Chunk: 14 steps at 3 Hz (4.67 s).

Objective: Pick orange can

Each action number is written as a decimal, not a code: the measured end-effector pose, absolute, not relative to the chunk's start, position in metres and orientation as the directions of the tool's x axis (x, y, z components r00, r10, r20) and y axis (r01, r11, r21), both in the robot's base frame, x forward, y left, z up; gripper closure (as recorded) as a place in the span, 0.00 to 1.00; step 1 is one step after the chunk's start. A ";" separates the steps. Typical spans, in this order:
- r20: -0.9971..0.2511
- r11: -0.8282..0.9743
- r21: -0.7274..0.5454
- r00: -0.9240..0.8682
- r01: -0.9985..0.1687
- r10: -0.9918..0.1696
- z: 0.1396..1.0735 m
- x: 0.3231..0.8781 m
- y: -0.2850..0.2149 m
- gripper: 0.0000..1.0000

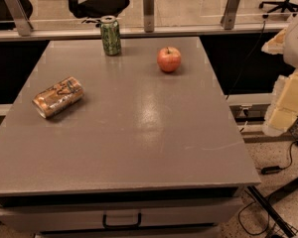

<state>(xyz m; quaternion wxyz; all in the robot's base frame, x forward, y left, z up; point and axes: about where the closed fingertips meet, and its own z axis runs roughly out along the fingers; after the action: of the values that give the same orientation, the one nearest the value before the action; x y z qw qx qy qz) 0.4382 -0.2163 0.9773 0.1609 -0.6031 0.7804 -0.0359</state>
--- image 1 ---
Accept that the green soda can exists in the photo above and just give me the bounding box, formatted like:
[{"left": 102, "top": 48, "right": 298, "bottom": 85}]
[{"left": 100, "top": 16, "right": 121, "bottom": 56}]

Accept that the orange soda can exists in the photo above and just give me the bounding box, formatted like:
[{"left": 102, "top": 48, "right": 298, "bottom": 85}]
[{"left": 32, "top": 76, "right": 84, "bottom": 119}]

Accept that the red apple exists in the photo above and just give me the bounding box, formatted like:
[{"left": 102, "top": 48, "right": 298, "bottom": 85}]
[{"left": 157, "top": 47, "right": 182, "bottom": 72}]

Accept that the metal glass bracket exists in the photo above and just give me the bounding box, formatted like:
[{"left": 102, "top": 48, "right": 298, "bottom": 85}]
[
  {"left": 143, "top": 0, "right": 154, "bottom": 33},
  {"left": 4, "top": 0, "right": 33, "bottom": 37},
  {"left": 221, "top": 0, "right": 240, "bottom": 30}
]

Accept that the metal glass bracket left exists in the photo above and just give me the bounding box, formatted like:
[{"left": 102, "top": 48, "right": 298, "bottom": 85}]
[{"left": 4, "top": 0, "right": 33, "bottom": 37}]

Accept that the black power adapter cable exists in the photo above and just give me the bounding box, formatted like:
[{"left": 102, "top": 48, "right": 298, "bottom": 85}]
[{"left": 260, "top": 139, "right": 298, "bottom": 176}]

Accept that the metal glass bracket right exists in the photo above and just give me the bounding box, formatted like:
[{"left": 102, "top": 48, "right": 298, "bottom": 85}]
[{"left": 221, "top": 0, "right": 240, "bottom": 30}]

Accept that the metal glass bracket middle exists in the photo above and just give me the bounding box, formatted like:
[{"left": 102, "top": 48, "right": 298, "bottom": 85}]
[{"left": 143, "top": 0, "right": 154, "bottom": 33}]

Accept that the grey drawer cabinet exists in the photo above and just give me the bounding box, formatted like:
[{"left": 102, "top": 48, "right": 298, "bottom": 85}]
[{"left": 0, "top": 37, "right": 259, "bottom": 238}]

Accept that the black drawer handle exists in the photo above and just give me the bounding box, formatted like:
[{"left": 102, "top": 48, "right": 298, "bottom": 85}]
[{"left": 102, "top": 213, "right": 142, "bottom": 230}]

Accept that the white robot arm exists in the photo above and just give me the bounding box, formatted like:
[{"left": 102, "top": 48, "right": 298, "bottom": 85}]
[{"left": 261, "top": 14, "right": 298, "bottom": 137}]

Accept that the black metal floor stand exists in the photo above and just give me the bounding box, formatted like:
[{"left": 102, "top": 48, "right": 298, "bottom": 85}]
[{"left": 246, "top": 169, "right": 298, "bottom": 238}]

